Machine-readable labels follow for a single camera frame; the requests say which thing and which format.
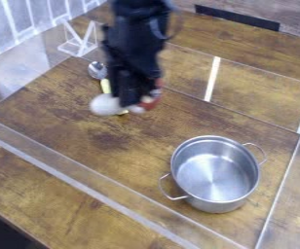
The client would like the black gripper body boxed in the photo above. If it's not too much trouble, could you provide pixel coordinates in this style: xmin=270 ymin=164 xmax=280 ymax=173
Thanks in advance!
xmin=103 ymin=14 xmax=169 ymax=81

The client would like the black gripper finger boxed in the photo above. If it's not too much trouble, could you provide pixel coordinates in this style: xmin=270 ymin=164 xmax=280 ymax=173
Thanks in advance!
xmin=109 ymin=62 xmax=141 ymax=107
xmin=141 ymin=78 xmax=163 ymax=104

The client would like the brown and white plush mushroom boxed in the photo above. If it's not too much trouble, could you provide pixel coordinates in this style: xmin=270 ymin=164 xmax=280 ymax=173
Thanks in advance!
xmin=89 ymin=79 xmax=163 ymax=116

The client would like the silver pot with handles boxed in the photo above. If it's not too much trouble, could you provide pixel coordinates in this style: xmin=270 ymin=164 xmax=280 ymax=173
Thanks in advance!
xmin=158 ymin=135 xmax=268 ymax=213

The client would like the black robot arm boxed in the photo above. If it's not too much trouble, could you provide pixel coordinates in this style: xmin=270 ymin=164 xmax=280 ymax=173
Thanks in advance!
xmin=102 ymin=0 xmax=171 ymax=111

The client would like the clear acrylic triangular stand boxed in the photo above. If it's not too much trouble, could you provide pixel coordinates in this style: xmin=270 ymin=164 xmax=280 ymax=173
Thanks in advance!
xmin=58 ymin=21 xmax=98 ymax=57

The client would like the black bar on table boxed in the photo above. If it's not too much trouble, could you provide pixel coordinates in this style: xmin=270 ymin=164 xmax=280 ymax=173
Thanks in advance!
xmin=194 ymin=4 xmax=280 ymax=31

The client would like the clear acrylic front barrier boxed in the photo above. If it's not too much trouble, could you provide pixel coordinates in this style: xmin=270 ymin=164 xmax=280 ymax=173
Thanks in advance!
xmin=0 ymin=124 xmax=248 ymax=249

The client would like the spoon with yellow handle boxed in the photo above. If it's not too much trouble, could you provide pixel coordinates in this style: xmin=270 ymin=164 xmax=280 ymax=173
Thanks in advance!
xmin=86 ymin=60 xmax=130 ymax=116

